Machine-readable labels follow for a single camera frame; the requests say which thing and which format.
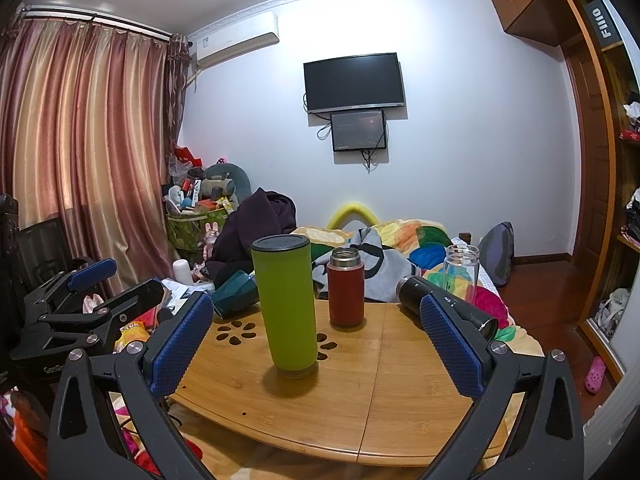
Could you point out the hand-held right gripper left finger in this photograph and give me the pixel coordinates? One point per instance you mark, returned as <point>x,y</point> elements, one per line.
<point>182,345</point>

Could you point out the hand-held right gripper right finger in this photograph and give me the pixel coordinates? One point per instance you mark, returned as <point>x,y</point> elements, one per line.
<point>450,345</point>

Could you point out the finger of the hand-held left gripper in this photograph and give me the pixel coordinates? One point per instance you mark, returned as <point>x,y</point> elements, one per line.
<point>92,275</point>
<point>140,300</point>

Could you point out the black thermos cup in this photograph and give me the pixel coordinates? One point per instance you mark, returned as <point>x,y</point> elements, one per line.
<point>414,292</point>

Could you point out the teal faceted cup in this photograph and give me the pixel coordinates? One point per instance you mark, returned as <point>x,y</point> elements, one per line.
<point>235,292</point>

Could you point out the tall green tumbler cup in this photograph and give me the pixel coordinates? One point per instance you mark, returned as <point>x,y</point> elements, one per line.
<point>285,310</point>

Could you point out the red thermos cup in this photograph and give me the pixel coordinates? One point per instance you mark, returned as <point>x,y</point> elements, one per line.
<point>346,295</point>

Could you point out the yellow snack packet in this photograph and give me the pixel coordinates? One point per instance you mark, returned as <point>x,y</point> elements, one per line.
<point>131,334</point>

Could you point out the white plastic bottle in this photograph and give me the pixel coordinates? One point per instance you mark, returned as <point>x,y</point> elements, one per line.
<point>182,272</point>

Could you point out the black office chair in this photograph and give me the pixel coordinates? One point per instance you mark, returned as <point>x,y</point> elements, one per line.
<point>45,245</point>

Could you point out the clear glass bottle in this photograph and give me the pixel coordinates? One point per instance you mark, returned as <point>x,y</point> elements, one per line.
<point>460,270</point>

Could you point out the green storage basket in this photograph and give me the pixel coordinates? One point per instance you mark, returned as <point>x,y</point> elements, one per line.
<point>185,235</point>

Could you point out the pink bunny doll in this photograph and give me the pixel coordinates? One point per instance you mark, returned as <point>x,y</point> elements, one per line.
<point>211,237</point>

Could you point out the grey backpack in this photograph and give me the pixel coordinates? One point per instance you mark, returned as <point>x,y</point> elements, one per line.
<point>497,255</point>

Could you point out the grey sweater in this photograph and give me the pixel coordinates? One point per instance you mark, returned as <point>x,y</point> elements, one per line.
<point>370,280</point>

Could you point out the colourful patchwork blanket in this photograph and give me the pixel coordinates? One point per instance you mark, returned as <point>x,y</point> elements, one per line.
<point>425,240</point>

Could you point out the dark purple garment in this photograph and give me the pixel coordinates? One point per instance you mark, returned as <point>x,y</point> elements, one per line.
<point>255,220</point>

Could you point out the pink striped curtain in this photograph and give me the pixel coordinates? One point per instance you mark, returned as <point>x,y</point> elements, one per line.
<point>75,135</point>

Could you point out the pink clog shoe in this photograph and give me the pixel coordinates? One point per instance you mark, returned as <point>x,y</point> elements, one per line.
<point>595,375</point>

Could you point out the grey plush toy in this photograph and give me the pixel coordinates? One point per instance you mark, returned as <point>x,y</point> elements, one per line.
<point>220,175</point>

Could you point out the red plastic bag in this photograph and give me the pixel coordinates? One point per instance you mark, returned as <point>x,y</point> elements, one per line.
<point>187,155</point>

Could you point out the white bag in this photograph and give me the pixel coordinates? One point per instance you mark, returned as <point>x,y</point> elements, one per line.
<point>612,310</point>

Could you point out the yellow curved cushion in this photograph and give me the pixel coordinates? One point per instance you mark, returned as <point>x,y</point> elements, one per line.
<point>350,208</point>

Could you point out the wooden wardrobe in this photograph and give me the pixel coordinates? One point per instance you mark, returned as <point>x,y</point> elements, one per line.
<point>595,160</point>

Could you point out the white air conditioner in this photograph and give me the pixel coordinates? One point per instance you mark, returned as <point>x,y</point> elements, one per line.
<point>235,37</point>

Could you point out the black lettered sign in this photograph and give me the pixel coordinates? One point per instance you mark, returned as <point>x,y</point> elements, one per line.
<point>602,22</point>

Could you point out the small wall monitor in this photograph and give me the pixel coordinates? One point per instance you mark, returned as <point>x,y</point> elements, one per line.
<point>358,130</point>

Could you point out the large wall television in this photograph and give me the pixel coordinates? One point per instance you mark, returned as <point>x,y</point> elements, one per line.
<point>353,82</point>

